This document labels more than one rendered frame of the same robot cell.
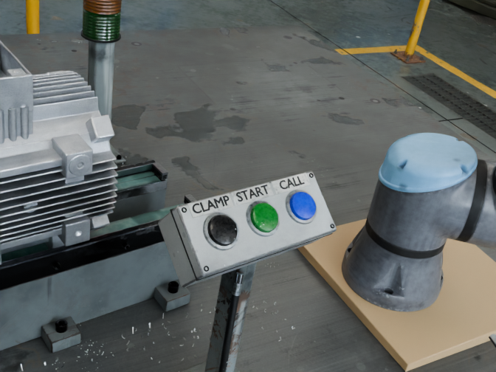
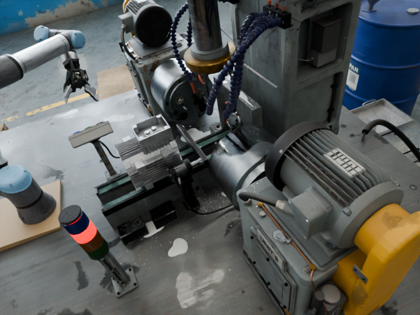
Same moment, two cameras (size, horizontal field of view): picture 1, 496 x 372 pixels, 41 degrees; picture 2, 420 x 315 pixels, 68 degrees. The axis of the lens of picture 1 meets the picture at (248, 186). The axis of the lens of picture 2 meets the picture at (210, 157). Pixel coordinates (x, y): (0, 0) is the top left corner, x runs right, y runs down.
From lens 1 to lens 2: 1.62 m
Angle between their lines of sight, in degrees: 101
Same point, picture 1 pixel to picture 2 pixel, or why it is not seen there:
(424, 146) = (10, 176)
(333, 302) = (64, 203)
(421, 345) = (50, 185)
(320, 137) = not seen: outside the picture
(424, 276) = not seen: hidden behind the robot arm
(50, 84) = (127, 145)
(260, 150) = (33, 305)
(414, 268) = not seen: hidden behind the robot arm
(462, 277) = (14, 210)
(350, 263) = (51, 203)
